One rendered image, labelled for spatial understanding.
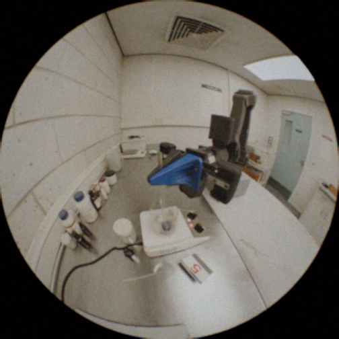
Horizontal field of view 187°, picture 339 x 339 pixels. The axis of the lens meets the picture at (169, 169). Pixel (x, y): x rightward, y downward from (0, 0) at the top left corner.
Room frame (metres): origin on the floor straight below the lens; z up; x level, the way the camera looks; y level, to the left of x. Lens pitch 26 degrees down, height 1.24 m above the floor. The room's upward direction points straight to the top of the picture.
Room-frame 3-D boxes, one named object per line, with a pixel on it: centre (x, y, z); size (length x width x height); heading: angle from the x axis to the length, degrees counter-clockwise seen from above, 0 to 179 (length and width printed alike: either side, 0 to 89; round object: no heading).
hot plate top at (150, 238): (0.16, 0.02, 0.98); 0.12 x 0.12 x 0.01; 16
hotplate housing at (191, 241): (0.17, -0.01, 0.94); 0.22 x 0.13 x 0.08; 106
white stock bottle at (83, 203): (0.21, 0.35, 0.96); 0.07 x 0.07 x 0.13
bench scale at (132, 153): (1.02, 0.38, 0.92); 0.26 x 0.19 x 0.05; 94
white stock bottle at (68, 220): (0.11, 0.37, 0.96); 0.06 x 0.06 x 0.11
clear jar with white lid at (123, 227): (0.15, 0.14, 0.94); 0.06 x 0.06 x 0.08
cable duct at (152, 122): (1.63, -0.22, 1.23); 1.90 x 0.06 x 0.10; 100
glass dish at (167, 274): (0.04, 0.01, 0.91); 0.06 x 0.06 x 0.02
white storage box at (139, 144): (1.31, 0.45, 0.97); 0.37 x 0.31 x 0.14; 8
